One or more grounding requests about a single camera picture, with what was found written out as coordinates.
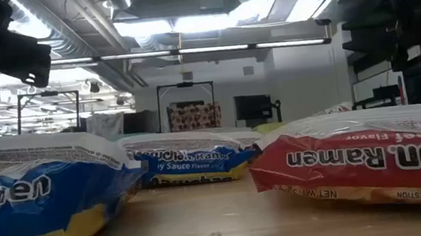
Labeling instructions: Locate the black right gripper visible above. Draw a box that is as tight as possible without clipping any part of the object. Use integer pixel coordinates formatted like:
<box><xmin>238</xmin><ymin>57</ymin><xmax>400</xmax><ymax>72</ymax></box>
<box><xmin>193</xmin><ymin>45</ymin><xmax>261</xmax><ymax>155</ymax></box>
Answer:
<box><xmin>338</xmin><ymin>0</ymin><xmax>421</xmax><ymax>78</ymax></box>

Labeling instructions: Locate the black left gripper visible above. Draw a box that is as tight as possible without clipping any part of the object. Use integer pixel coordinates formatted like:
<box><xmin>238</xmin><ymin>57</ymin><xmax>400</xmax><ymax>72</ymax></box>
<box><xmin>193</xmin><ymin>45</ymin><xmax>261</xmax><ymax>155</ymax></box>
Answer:
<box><xmin>0</xmin><ymin>23</ymin><xmax>57</xmax><ymax>94</ymax></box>

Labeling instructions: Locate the blue Maruchan ramen packet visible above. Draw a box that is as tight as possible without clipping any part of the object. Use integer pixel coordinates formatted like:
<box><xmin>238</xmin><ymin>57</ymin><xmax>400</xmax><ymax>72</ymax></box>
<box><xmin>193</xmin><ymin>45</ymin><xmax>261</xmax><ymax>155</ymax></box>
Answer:
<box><xmin>0</xmin><ymin>120</ymin><xmax>152</xmax><ymax>236</ymax></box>
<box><xmin>116</xmin><ymin>120</ymin><xmax>261</xmax><ymax>194</ymax></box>

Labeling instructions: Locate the black desk device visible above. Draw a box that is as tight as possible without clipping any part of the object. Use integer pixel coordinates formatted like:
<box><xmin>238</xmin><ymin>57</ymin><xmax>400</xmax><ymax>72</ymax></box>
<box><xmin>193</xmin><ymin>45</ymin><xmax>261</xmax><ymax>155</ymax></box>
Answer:
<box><xmin>350</xmin><ymin>83</ymin><xmax>404</xmax><ymax>112</ymax></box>

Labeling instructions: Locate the white board panel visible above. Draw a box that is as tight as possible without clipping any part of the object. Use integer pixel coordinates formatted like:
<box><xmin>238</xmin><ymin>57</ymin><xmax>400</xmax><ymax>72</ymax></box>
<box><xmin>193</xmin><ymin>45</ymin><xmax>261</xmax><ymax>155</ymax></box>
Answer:
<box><xmin>349</xmin><ymin>66</ymin><xmax>408</xmax><ymax>111</ymax></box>

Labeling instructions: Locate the white cloth cover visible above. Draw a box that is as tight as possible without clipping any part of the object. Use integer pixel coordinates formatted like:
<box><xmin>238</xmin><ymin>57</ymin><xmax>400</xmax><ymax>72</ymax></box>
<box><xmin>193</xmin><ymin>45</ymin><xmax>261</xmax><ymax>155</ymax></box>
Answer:
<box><xmin>83</xmin><ymin>111</ymin><xmax>129</xmax><ymax>143</ymax></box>

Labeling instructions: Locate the black box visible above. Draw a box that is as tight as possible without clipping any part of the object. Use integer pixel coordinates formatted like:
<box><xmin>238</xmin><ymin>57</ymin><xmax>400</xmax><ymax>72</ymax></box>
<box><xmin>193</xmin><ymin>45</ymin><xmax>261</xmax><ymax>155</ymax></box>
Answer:
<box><xmin>121</xmin><ymin>108</ymin><xmax>161</xmax><ymax>137</ymax></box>

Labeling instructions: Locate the long ceiling light bar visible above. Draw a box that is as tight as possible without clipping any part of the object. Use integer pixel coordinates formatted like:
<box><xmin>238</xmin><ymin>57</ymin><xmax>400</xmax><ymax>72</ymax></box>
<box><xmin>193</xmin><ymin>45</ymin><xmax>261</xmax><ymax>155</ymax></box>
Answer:
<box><xmin>48</xmin><ymin>28</ymin><xmax>333</xmax><ymax>77</ymax></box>

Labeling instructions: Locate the red patterned cloth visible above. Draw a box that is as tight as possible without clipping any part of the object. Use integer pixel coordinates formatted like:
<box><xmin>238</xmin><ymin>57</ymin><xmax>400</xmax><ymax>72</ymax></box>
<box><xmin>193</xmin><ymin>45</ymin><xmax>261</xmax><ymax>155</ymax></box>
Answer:
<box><xmin>167</xmin><ymin>100</ymin><xmax>224</xmax><ymax>133</ymax></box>

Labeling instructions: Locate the black computer monitor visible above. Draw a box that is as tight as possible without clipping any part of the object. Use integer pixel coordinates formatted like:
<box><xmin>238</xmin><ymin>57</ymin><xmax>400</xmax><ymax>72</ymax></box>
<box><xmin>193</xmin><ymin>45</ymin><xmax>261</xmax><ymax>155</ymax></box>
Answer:
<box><xmin>233</xmin><ymin>92</ymin><xmax>274</xmax><ymax>123</ymax></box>

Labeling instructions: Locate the corrugated silver ventilation duct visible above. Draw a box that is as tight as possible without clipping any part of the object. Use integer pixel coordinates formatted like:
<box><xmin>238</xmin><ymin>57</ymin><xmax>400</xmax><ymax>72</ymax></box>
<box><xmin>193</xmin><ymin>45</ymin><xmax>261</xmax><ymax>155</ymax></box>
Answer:
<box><xmin>8</xmin><ymin>0</ymin><xmax>131</xmax><ymax>68</ymax></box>

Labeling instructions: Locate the black metal rig frame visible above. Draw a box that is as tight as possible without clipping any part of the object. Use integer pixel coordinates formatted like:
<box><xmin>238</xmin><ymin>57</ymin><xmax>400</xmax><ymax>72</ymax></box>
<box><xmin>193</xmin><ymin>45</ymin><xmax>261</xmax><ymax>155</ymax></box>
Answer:
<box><xmin>153</xmin><ymin>79</ymin><xmax>220</xmax><ymax>135</ymax></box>
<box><xmin>13</xmin><ymin>87</ymin><xmax>85</xmax><ymax>137</ymax></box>

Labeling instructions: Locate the red-handled tool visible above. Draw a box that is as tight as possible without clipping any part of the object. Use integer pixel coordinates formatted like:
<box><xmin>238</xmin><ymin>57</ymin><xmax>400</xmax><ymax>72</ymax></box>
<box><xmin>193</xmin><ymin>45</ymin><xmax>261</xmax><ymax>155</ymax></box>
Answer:
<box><xmin>396</xmin><ymin>75</ymin><xmax>408</xmax><ymax>107</ymax></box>

